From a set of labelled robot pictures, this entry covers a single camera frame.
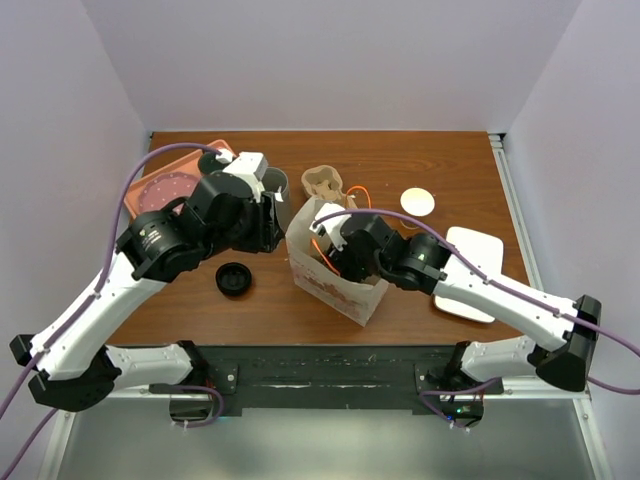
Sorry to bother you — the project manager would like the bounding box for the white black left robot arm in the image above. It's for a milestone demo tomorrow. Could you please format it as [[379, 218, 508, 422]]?
[[10, 172, 284, 412]]

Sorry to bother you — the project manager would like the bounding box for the dark green mug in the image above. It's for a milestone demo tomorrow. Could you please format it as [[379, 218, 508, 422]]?
[[197, 152, 224, 176]]

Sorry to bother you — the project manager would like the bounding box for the grey cylindrical utensil holder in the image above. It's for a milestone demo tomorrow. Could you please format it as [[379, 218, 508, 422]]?
[[262, 167, 293, 233]]

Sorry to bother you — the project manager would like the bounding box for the cardboard two-cup carrier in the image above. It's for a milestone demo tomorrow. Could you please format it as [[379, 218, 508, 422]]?
[[301, 165, 345, 204]]

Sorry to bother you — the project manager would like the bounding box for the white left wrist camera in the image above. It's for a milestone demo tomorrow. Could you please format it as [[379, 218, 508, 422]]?
[[222, 152, 268, 192]]

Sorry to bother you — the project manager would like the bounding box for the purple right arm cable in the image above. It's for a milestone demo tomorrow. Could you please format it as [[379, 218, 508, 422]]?
[[312, 208, 640, 431]]

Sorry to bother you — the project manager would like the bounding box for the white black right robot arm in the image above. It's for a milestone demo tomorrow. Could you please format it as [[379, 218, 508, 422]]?
[[314, 214, 601, 393]]

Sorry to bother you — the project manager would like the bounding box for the pink polka dot plate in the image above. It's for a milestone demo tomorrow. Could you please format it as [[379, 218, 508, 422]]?
[[138, 172, 199, 213]]

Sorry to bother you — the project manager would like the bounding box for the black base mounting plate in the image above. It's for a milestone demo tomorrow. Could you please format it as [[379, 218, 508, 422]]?
[[99, 344, 561, 424]]

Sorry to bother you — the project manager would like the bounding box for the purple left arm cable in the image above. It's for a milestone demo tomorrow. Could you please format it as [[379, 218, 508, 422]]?
[[0, 143, 229, 480]]

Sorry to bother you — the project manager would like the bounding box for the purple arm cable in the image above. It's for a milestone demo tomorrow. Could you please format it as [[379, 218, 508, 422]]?
[[312, 208, 640, 431], [0, 143, 229, 480]]

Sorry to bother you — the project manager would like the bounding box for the pink rectangular tray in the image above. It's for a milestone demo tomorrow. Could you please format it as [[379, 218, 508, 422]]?
[[124, 149, 204, 219]]

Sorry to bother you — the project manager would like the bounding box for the white rectangular plate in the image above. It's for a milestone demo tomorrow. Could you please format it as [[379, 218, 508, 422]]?
[[433, 226, 504, 324]]

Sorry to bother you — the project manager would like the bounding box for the cream paper takeout bag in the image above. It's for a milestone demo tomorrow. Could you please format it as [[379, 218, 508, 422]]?
[[285, 196, 389, 326]]

